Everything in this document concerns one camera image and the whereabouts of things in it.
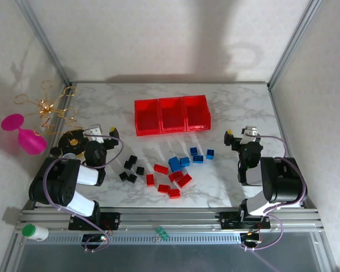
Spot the large blue lego brick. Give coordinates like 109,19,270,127
168,156,182,173

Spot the round black gold disc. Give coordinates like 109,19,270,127
58,129,88,157

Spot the pink plastic goblet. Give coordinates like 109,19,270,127
1,113,48,156

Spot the small black circuit board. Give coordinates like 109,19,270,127
81,233,109,250
240,232,262,248

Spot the white bottle green cap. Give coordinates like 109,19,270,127
22,223,49,243

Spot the green plastic clip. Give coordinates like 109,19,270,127
155,226,169,242

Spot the grey acrylic panel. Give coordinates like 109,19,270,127
5,240,338,272

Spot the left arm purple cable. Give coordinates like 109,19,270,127
43,129,125,212

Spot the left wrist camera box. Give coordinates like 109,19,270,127
86,124,103,142

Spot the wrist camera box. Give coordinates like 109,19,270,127
241,126,258,142
86,124,103,142

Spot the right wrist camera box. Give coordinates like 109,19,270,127
241,126,258,142

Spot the aluminium table edge rail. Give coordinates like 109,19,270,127
267,82,320,212
22,84,74,211

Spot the gold wire sculpture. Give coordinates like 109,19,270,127
14,80,83,137

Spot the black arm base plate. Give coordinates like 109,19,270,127
68,211,121,231
219,211,271,231

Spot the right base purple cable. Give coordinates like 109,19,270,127
240,215,284,252

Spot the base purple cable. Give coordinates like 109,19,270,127
72,215,113,253
240,215,284,252

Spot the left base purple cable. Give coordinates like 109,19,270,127
72,215,113,253

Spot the wide aluminium base rail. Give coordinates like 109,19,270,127
15,207,323,235

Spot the grey slotted cable duct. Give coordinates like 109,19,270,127
48,232,242,244

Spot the aluminium frame post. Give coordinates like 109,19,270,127
267,0,324,89
15,0,74,87

